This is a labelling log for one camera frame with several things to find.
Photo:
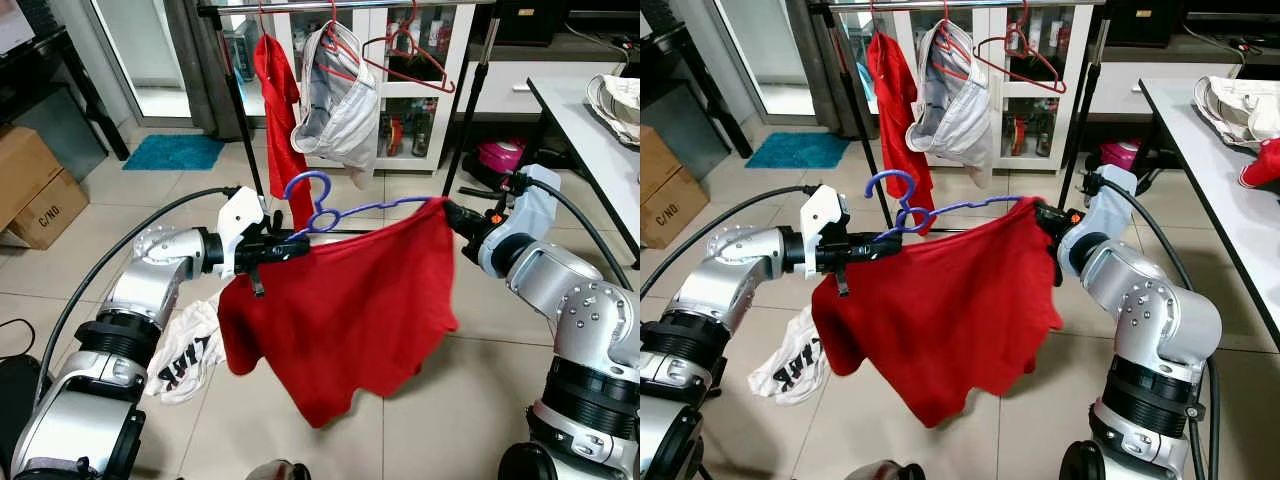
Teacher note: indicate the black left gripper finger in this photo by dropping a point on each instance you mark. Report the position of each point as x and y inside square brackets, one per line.
[885, 238]
[885, 251]
[297, 238]
[297, 251]

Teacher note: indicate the dark robot leg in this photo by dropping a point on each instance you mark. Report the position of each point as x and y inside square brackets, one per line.
[278, 472]
[885, 472]

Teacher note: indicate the white printed cloth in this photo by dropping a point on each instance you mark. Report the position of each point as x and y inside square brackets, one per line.
[795, 360]
[190, 350]

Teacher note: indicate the black clothes rack chrome rail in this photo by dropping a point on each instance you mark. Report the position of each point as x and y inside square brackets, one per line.
[474, 92]
[1085, 95]

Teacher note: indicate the beige garment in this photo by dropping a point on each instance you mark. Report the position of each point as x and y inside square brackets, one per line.
[960, 120]
[345, 120]

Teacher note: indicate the white glass door cabinet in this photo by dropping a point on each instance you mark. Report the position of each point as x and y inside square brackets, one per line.
[1010, 120]
[400, 120]

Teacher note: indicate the white low drawer unit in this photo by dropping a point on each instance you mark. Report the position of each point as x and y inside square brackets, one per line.
[520, 85]
[1140, 85]

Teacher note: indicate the grey curtain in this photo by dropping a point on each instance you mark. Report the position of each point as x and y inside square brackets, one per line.
[815, 70]
[195, 70]

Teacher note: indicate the white framed glass door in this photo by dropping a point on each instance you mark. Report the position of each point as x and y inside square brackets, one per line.
[140, 50]
[760, 50]

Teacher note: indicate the red cloth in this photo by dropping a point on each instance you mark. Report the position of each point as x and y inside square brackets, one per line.
[1262, 165]

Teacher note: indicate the plain cardboard box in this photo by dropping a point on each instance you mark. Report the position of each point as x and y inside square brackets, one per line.
[655, 155]
[25, 165]

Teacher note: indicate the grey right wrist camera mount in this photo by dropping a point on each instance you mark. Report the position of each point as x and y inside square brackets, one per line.
[1110, 210]
[535, 210]

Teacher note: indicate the pink plastic object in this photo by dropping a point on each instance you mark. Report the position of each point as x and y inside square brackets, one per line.
[1120, 155]
[500, 158]

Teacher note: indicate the teal floor mat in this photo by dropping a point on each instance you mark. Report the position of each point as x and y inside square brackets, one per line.
[175, 152]
[800, 150]

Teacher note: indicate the purple plastic hanger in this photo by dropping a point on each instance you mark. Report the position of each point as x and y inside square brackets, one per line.
[380, 207]
[980, 207]

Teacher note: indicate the black side table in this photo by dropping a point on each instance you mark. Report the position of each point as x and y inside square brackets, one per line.
[690, 80]
[60, 70]

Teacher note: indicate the small red garment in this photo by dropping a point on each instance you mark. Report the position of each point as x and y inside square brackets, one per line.
[895, 100]
[280, 100]

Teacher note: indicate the large red t-shirt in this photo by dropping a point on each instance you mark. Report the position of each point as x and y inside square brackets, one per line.
[340, 300]
[940, 310]

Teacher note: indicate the white table black legs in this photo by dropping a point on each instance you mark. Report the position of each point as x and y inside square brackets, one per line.
[1220, 170]
[580, 100]

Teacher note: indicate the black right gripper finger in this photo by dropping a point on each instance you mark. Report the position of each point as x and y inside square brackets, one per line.
[1047, 209]
[462, 226]
[458, 209]
[1050, 227]

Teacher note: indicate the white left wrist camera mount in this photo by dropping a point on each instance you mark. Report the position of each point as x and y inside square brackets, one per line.
[240, 220]
[825, 220]

